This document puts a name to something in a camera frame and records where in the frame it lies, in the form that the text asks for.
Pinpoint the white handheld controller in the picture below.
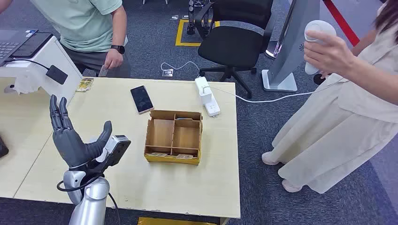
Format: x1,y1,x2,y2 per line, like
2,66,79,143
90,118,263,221
304,20,337,76

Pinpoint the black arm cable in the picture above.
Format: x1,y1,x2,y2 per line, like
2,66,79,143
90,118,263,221
56,175,121,225

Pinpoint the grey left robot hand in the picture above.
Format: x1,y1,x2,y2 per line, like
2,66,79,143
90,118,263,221
49,94,113,170

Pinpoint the person's hand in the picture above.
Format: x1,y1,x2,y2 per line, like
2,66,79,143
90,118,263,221
303,30,355,77
104,49,124,69

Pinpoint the white charger cable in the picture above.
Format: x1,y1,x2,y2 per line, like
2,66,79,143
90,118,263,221
203,79,346,104

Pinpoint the crumpled white tissue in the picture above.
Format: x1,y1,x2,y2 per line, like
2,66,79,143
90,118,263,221
12,74,43,95

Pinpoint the grey kiosk stand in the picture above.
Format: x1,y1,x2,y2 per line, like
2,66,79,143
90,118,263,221
261,0,321,92

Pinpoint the stack of patterned key cards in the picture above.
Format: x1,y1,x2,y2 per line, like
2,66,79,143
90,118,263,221
76,77,94,93

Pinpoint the white plug-in charger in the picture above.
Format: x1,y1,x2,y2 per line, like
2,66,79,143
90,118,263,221
199,86,213,105

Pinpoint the black office chair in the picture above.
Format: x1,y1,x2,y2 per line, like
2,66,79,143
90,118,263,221
194,0,277,99

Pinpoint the black smartphone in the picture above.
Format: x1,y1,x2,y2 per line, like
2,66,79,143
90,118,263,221
130,85,154,115

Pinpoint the black metal stand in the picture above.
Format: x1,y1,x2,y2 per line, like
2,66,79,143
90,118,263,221
186,0,215,35

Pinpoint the yellow floor tape square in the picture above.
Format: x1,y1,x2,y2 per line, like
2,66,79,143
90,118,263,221
175,19,221,47

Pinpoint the pale shoe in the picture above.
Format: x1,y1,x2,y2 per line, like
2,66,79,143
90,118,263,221
281,179,303,194
261,151,285,166

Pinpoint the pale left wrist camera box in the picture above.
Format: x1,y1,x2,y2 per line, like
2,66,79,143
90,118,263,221
93,135,132,174

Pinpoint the grey laptop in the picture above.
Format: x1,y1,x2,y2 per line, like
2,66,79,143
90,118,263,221
0,29,38,68

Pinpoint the black adapter cable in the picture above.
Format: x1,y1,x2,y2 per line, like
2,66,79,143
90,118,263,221
5,58,50,70

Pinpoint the black power adapter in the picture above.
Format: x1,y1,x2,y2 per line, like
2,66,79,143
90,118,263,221
46,64,69,85

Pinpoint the wooden divided box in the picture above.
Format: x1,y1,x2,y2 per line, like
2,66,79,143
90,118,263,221
143,109,203,165

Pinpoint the white power strip cable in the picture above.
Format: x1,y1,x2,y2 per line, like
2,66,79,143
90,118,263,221
160,61,201,78

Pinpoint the person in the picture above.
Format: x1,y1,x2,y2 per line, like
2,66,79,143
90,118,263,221
261,0,398,195
0,0,131,78

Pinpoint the white power strip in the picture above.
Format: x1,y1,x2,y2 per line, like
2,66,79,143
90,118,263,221
195,76,221,118

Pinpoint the red floor tape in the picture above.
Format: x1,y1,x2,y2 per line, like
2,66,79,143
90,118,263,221
322,0,360,47

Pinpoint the yellow board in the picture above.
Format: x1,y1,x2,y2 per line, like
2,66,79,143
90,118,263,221
138,217,218,225

